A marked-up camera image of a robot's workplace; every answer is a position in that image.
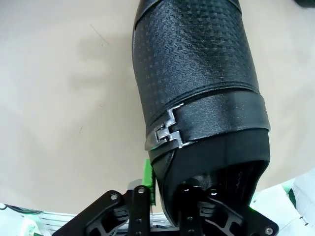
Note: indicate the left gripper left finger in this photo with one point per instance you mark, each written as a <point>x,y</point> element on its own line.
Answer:
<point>123,211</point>

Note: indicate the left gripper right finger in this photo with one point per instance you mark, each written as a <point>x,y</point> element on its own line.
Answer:
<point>197,216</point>

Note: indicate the black leather buckle shoe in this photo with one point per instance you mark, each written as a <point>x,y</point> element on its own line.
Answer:
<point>192,61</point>

